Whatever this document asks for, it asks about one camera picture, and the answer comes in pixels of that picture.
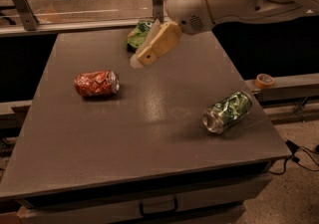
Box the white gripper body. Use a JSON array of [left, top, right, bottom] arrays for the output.
[[164, 0, 213, 35]]

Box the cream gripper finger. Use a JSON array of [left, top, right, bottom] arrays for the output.
[[130, 20, 182, 69]]

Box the red coke can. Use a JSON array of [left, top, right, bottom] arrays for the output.
[[74, 71, 120, 97]]

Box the green soda can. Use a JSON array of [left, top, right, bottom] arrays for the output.
[[202, 91, 253, 134]]

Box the green chip bag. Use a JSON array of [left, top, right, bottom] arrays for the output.
[[126, 21, 154, 52]]

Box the orange tape roll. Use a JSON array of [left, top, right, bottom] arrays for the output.
[[255, 74, 274, 89]]

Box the middle metal rail bracket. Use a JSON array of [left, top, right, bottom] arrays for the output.
[[152, 0, 163, 22]]

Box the metal rail bracket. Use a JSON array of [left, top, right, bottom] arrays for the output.
[[12, 0, 39, 31], [152, 0, 163, 22]]

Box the metal barrier rail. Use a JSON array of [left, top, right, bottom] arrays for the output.
[[0, 18, 151, 38]]

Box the left metal rail bracket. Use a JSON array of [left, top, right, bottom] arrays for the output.
[[12, 0, 39, 31]]

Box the black floor cable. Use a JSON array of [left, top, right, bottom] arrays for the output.
[[268, 139, 319, 176]]

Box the grey drawer with black handle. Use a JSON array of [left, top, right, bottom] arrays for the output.
[[18, 173, 271, 224]]

